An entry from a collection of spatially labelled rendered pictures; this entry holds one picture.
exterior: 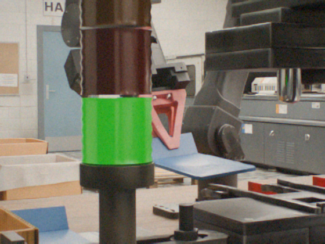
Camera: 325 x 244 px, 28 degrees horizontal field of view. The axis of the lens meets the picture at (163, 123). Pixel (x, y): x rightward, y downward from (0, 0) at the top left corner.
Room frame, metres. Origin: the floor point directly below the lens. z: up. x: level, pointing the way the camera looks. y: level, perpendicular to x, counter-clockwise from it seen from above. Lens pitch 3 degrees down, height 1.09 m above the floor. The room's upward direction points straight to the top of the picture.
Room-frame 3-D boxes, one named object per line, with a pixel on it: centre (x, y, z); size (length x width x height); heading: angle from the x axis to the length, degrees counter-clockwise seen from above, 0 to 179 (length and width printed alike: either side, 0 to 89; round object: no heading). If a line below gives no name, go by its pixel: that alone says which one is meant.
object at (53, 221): (0.71, 0.12, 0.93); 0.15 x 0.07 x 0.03; 27
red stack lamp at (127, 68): (0.35, 0.02, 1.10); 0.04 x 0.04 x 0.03
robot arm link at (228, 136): (1.02, -0.08, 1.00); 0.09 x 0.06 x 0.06; 39
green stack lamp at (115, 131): (0.35, 0.02, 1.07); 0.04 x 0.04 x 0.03
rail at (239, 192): (0.60, -0.10, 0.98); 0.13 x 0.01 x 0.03; 28
